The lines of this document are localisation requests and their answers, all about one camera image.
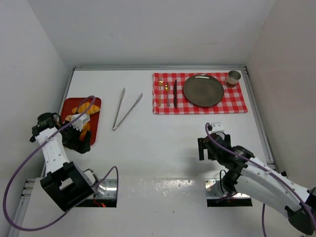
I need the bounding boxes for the silver metal tongs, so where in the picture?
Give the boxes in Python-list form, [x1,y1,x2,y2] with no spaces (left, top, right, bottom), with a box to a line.
[112,88,143,131]

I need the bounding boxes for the round sugar-topped bread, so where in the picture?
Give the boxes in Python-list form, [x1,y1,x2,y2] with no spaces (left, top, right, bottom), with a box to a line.
[65,115,90,141]

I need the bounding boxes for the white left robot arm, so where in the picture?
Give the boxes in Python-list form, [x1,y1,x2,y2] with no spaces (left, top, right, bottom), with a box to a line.
[30,113,99,212]

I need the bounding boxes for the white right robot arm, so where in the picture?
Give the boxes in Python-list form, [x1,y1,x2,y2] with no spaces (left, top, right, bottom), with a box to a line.
[197,132,316,236]

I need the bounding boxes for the golden croissant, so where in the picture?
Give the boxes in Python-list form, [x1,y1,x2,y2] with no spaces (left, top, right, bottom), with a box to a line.
[72,102,100,115]

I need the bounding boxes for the red plastic tray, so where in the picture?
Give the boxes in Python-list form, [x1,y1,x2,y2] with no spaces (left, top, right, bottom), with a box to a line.
[60,97,100,146]

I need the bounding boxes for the dark round plate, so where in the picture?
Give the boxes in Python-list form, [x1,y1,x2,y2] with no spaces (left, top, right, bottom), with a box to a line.
[183,75,224,107]

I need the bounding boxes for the red white checkered cloth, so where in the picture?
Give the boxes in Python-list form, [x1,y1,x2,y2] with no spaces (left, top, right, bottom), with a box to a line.
[153,73,248,115]

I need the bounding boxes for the black knife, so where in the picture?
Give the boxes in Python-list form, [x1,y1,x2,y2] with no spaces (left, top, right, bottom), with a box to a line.
[173,80,178,109]

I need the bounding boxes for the iridescent gold spoon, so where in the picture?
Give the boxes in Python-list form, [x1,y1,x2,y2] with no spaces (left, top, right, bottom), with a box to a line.
[164,83,170,107]

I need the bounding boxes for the metal cup brown base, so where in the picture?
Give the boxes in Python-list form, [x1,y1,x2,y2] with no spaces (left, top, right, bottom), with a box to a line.
[225,71,241,87]

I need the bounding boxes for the gold fork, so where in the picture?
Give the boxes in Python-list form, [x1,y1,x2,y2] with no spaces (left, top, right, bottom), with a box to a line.
[158,78,163,107]

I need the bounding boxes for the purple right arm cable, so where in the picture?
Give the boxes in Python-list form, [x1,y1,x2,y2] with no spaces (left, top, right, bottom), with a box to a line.
[204,122,316,237]

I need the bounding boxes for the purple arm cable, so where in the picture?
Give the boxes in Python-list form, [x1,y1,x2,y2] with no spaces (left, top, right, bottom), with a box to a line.
[2,95,119,232]
[204,122,316,237]

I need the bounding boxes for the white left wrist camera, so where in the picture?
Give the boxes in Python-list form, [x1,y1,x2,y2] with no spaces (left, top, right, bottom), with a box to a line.
[70,114,90,131]

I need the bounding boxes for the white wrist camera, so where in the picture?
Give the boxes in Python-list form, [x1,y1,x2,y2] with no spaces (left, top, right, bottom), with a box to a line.
[210,122,225,133]
[70,114,90,131]

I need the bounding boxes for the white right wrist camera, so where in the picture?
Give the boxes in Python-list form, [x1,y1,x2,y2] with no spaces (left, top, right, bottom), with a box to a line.
[210,122,225,133]

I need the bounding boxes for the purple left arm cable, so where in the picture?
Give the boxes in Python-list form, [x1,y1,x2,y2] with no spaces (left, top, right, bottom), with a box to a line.
[2,95,119,232]

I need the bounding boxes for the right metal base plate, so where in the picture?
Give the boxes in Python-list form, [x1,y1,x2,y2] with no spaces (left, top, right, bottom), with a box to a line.
[204,179,251,201]

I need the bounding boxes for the metal base plate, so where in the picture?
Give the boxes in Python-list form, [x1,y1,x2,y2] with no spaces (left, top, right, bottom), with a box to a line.
[81,179,117,203]
[204,179,251,201]

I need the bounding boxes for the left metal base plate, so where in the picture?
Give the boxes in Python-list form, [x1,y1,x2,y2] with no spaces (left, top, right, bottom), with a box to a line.
[81,179,117,203]

